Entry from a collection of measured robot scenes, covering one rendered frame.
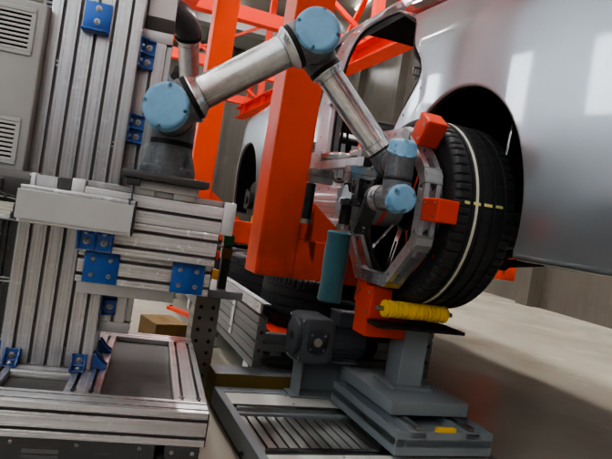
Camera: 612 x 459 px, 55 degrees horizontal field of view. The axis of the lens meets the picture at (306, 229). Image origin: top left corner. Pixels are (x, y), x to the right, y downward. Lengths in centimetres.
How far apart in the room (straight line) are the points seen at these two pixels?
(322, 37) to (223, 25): 289
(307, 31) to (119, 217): 64
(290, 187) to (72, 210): 107
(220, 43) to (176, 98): 288
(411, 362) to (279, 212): 76
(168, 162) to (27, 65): 48
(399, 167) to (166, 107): 60
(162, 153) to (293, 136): 85
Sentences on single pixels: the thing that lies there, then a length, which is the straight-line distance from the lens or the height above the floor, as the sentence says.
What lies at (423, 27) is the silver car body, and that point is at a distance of 260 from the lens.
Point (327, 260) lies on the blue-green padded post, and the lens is 213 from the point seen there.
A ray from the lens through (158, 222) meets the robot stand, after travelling 162.
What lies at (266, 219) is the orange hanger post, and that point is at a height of 74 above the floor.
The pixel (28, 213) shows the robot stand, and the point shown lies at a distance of 153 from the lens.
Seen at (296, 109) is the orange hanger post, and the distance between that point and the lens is 238.
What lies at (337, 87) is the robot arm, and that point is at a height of 113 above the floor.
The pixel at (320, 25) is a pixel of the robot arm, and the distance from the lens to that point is 155.
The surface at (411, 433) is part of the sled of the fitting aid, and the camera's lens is 195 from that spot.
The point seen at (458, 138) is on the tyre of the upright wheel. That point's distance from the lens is 199.
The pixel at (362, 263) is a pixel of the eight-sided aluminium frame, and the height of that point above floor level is 63.
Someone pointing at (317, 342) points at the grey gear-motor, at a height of 32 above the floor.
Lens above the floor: 76
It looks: 1 degrees down
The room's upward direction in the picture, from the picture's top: 9 degrees clockwise
